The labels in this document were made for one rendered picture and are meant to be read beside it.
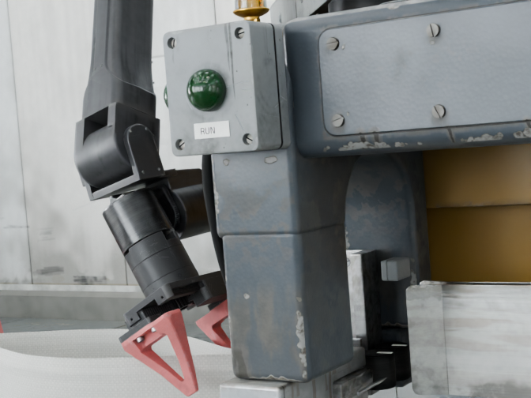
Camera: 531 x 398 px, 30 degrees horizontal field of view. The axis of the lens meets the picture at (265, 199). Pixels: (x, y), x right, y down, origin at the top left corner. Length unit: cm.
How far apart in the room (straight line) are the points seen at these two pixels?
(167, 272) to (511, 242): 33
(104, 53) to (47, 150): 704
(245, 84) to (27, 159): 756
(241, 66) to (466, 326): 31
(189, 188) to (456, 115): 43
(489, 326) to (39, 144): 739
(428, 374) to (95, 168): 38
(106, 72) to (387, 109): 41
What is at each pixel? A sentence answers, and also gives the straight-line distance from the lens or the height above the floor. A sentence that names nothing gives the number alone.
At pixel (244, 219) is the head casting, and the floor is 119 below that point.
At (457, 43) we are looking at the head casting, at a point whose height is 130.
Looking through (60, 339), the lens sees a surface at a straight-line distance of 118.
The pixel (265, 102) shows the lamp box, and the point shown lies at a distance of 69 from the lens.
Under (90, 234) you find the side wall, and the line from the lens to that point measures 783.
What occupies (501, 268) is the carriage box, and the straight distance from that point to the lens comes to 98.
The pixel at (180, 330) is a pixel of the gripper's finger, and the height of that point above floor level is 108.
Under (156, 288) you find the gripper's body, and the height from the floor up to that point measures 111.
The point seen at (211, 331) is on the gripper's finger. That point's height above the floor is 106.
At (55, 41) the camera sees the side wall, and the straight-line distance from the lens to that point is 799.
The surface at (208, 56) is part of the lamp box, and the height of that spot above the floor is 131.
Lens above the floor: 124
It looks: 3 degrees down
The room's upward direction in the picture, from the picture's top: 4 degrees counter-clockwise
